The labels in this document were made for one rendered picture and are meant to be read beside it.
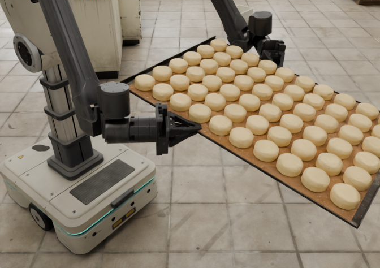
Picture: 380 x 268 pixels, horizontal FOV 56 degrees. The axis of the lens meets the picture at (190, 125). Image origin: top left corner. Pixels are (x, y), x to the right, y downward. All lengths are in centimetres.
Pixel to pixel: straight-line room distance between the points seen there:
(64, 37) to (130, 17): 285
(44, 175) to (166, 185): 65
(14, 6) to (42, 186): 80
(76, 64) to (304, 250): 138
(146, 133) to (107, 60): 234
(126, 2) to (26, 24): 226
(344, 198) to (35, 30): 114
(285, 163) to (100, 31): 242
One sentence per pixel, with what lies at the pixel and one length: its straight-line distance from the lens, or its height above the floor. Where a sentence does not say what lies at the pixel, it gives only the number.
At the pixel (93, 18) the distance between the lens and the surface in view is 295.
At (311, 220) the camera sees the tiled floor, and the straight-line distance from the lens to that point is 196.
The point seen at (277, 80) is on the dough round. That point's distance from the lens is 97.
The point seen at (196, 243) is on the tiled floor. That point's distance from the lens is 178.
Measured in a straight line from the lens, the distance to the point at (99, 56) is 305.
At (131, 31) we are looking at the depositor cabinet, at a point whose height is 17.
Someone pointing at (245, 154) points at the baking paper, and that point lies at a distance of 74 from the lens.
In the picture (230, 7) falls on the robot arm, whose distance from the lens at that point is 120.
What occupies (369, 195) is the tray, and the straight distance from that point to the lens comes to 77.
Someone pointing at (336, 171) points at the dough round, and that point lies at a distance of 76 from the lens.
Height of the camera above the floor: 142
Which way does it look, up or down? 35 degrees down
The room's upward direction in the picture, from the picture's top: straight up
